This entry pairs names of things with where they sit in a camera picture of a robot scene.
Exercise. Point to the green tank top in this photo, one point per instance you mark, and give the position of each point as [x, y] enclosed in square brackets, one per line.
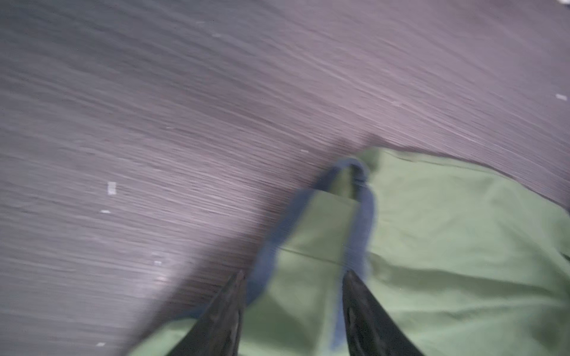
[465, 260]

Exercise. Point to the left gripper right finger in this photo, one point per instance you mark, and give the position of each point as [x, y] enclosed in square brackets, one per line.
[370, 331]

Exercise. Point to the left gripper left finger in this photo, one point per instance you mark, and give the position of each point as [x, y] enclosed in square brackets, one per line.
[217, 331]

